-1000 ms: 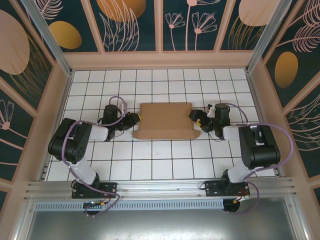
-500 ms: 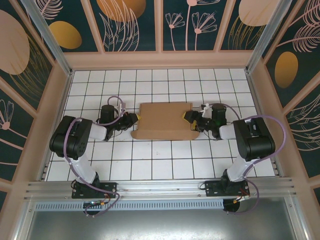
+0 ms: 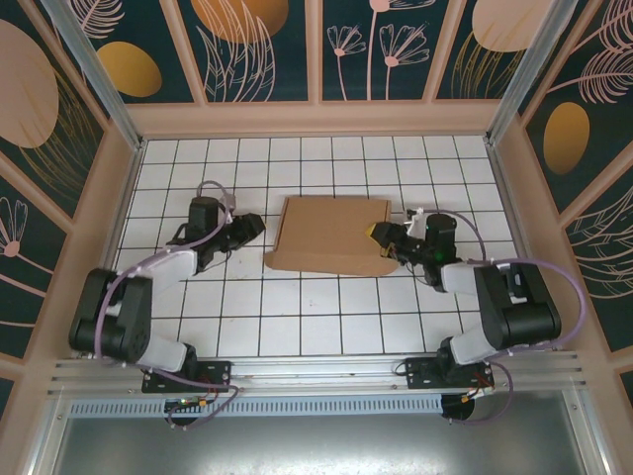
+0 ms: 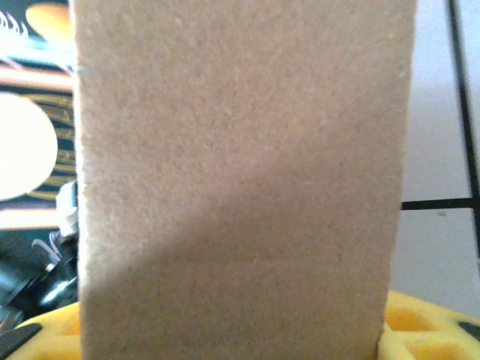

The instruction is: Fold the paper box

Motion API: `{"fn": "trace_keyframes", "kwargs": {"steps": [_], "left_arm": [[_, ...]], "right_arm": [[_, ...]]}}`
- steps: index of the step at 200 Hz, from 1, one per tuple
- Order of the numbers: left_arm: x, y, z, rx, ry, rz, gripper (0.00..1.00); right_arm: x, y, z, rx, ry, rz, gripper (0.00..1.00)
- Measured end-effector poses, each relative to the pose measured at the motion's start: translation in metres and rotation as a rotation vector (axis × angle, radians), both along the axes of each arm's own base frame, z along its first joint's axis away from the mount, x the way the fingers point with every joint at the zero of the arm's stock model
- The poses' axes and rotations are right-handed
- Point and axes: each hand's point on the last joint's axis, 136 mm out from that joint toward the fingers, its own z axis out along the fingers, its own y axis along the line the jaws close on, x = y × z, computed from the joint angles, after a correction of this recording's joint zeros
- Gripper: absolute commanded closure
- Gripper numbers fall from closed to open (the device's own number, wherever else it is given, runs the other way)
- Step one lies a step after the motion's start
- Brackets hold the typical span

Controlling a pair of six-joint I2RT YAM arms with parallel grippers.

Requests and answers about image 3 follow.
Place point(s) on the brown cardboard paper box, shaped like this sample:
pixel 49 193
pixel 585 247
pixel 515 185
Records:
pixel 326 232

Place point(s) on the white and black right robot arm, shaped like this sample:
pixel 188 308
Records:
pixel 457 278

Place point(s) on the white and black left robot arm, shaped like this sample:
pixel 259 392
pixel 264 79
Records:
pixel 168 264

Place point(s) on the aluminium table edge strip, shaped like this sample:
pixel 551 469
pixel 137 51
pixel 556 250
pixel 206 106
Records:
pixel 507 198
pixel 126 198

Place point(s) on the yellow plug connector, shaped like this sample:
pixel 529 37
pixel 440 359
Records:
pixel 467 398

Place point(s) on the small green circuit board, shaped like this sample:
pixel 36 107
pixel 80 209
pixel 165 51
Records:
pixel 185 402

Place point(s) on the grey metal sheet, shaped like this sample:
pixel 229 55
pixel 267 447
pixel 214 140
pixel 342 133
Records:
pixel 316 445

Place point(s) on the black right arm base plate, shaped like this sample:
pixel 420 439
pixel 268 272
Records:
pixel 420 373

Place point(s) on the aluminium mounting rail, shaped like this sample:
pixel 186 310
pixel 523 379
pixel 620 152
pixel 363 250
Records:
pixel 316 368

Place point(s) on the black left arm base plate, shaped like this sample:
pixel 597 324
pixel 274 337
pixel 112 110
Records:
pixel 217 376

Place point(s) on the aluminium frame post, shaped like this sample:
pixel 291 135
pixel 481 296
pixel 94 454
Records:
pixel 528 74
pixel 100 74

